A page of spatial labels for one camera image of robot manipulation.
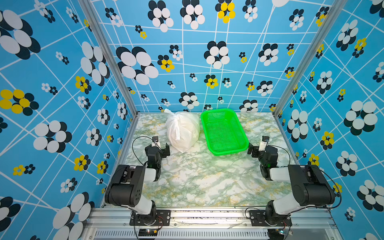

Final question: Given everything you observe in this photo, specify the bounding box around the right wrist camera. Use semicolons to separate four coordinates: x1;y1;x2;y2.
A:
259;136;270;151

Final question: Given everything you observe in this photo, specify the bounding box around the front aluminium rail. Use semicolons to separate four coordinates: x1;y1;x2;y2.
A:
81;206;342;240

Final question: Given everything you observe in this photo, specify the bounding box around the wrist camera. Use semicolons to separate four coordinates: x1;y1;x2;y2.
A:
152;136;161;149
259;136;270;151

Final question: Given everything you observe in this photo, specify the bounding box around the white plastic bag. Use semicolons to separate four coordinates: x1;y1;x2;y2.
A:
164;109;201;153

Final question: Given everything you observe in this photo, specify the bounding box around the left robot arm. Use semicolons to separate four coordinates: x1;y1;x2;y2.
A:
105;144;170;225

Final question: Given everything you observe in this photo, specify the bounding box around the right aluminium frame post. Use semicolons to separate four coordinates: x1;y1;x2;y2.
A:
273;0;348;119

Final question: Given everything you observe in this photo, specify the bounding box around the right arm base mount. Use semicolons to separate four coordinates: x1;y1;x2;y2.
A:
248;210;292;227

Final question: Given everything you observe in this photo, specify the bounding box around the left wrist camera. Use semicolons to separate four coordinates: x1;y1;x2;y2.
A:
152;136;161;149

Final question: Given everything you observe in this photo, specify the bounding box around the green plastic basket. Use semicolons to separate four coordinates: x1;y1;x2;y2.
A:
201;109;249;156

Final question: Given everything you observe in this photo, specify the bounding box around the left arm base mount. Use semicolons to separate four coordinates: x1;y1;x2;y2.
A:
129;210;171;227

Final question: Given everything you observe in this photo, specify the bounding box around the aluminium frame post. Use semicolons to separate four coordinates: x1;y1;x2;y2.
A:
273;0;348;119
79;0;138;118

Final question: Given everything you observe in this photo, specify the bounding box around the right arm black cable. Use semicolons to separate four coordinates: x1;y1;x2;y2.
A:
269;145;343;210

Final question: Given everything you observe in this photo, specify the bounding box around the left aluminium frame post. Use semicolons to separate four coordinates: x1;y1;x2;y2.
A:
79;0;138;118

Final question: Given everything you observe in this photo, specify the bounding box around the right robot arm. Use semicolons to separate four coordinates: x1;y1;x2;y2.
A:
248;144;335;226

